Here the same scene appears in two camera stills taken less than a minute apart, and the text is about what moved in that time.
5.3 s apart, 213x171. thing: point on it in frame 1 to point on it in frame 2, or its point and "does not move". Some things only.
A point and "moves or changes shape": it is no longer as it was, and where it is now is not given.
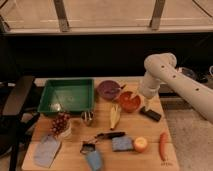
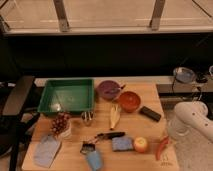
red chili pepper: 163,146 moves or changes shape
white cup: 63,134 does not move
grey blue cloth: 46,151 does not move
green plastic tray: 67,95 does not move
